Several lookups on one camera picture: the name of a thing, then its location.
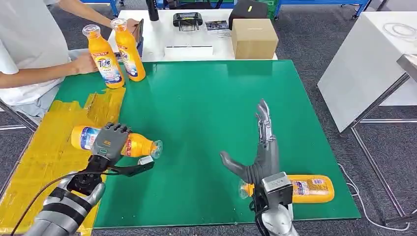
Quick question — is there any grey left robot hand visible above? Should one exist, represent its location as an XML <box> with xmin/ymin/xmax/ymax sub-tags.
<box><xmin>90</xmin><ymin>122</ymin><xmax>132</xmax><ymax>163</ymax></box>

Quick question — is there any person's right hand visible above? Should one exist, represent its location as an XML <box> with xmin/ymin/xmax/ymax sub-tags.
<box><xmin>70</xmin><ymin>54</ymin><xmax>98</xmax><ymax>75</ymax></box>

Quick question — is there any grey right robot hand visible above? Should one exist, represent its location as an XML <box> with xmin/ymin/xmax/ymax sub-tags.
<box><xmin>220</xmin><ymin>99</ymin><xmax>281</xmax><ymax>185</ymax></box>

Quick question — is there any person's left hand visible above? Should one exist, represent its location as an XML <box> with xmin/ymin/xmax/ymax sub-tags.
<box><xmin>125</xmin><ymin>18</ymin><xmax>140</xmax><ymax>33</ymax></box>

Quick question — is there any orange detergent bottle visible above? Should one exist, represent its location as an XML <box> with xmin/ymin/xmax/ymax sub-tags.
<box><xmin>82</xmin><ymin>24</ymin><xmax>125</xmax><ymax>89</ymax></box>
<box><xmin>71</xmin><ymin>125</ymin><xmax>163</xmax><ymax>160</ymax></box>
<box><xmin>111</xmin><ymin>18</ymin><xmax>146</xmax><ymax>82</ymax></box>
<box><xmin>238</xmin><ymin>175</ymin><xmax>335</xmax><ymax>204</ymax></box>

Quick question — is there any black tablet with stand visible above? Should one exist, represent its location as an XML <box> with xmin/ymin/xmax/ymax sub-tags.
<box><xmin>132</xmin><ymin>18</ymin><xmax>145</xmax><ymax>59</ymax></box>

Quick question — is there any black cylinder flask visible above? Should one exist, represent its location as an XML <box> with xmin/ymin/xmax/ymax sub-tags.
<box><xmin>146</xmin><ymin>0</ymin><xmax>160</xmax><ymax>22</ymax></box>

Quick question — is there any black handheld controller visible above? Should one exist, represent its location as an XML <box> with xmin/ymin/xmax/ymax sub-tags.
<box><xmin>173</xmin><ymin>12</ymin><xmax>203</xmax><ymax>32</ymax></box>

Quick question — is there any yellow plastic sheet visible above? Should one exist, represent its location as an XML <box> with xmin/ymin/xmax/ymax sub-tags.
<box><xmin>0</xmin><ymin>87</ymin><xmax>127</xmax><ymax>236</ymax></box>

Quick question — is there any person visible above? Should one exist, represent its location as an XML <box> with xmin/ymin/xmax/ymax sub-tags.
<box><xmin>0</xmin><ymin>0</ymin><xmax>71</xmax><ymax>118</ymax></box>

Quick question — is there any long white box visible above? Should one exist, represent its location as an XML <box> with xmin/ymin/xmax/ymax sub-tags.
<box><xmin>164</xmin><ymin>45</ymin><xmax>214</xmax><ymax>59</ymax></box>

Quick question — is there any dark metal bar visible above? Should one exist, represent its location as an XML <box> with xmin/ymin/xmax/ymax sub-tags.
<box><xmin>0</xmin><ymin>99</ymin><xmax>38</xmax><ymax>133</ymax></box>

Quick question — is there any printed card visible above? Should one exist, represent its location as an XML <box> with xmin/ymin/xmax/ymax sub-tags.
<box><xmin>205</xmin><ymin>20</ymin><xmax>230</xmax><ymax>31</ymax></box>

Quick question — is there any green table mat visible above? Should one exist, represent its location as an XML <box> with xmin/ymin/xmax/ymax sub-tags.
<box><xmin>54</xmin><ymin>59</ymin><xmax>361</xmax><ymax>229</ymax></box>

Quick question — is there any black bag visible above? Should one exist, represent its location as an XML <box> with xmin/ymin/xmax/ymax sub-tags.
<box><xmin>228</xmin><ymin>0</ymin><xmax>269</xmax><ymax>30</ymax></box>

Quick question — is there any brown cardboard box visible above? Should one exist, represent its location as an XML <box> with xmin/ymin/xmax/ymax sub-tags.
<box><xmin>231</xmin><ymin>18</ymin><xmax>279</xmax><ymax>60</ymax></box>

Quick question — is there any white side table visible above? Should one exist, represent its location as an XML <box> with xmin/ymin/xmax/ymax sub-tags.
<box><xmin>317</xmin><ymin>11</ymin><xmax>417</xmax><ymax>133</ymax></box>

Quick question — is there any green crate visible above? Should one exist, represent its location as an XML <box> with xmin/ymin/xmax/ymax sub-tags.
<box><xmin>254</xmin><ymin>0</ymin><xmax>281</xmax><ymax>20</ymax></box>

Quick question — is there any blue rack frame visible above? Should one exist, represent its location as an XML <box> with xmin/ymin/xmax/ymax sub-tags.
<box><xmin>80</xmin><ymin>0</ymin><xmax>124</xmax><ymax>17</ymax></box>
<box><xmin>275</xmin><ymin>0</ymin><xmax>374</xmax><ymax>20</ymax></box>

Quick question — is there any white floor cable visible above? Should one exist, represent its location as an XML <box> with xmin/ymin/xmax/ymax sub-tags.
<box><xmin>338</xmin><ymin>163</ymin><xmax>417</xmax><ymax>233</ymax></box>

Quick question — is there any steel table frame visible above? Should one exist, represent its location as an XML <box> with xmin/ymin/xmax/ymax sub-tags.
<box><xmin>350</xmin><ymin>73</ymin><xmax>417</xmax><ymax>227</ymax></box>

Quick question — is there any coiled white cable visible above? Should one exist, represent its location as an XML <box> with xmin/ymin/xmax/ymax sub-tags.
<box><xmin>383</xmin><ymin>22</ymin><xmax>417</xmax><ymax>40</ymax></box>

